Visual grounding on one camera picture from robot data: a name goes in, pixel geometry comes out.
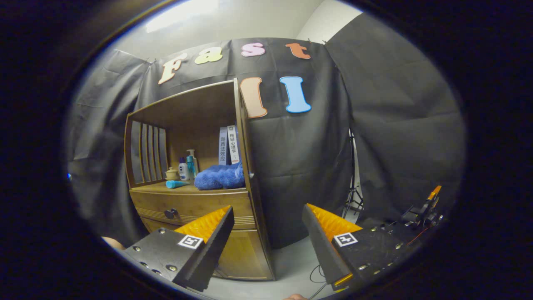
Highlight white book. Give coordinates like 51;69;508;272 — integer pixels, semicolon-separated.
227;125;240;164

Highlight wooden countertop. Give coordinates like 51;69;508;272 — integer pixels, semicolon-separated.
130;180;248;195

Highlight blue folded towel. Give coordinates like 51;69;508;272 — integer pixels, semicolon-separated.
194;162;246;191

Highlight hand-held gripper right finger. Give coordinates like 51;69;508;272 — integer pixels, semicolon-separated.
301;203;413;291

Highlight black and orange device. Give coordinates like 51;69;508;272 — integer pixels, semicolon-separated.
401;185;444;230

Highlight person's bare limb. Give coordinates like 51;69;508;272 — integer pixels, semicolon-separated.
101;236;125;251

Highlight blue pump bottle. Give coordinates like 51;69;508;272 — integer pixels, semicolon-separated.
186;149;198;180

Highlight floor cables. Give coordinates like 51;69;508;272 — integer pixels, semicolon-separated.
309;265;334;300

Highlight wooden drawer with black knob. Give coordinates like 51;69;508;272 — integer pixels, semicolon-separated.
130;188;257;230

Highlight black light stand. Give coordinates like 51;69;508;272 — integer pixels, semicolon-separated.
342;129;364;221

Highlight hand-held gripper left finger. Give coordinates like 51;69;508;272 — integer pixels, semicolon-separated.
124;205;236;292

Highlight wooden cabinet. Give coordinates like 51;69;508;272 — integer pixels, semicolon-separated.
124;78;276;282

